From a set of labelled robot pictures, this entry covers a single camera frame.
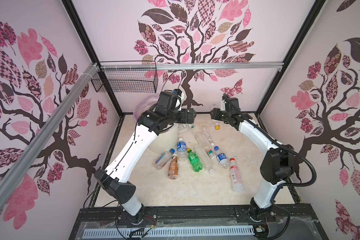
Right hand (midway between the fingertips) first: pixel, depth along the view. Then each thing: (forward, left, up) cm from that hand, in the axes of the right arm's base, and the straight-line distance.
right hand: (215, 110), depth 90 cm
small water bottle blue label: (-18, +21, -21) cm, 35 cm away
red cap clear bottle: (-39, -10, -19) cm, 44 cm away
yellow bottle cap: (-11, -1, -4) cm, 11 cm away
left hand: (-16, +17, +12) cm, 26 cm away
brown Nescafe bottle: (-31, +26, -17) cm, 44 cm away
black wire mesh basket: (+44, +67, -5) cm, 80 cm away
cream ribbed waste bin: (-17, +31, -8) cm, 36 cm away
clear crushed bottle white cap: (-6, +2, -21) cm, 22 cm away
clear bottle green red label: (-11, +6, -20) cm, 24 cm away
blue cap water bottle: (-23, -4, -19) cm, 30 cm away
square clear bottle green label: (+1, +20, -19) cm, 27 cm away
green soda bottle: (-24, +13, -20) cm, 33 cm away
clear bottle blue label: (-22, +34, -22) cm, 46 cm away
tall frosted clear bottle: (-21, +5, -23) cm, 31 cm away
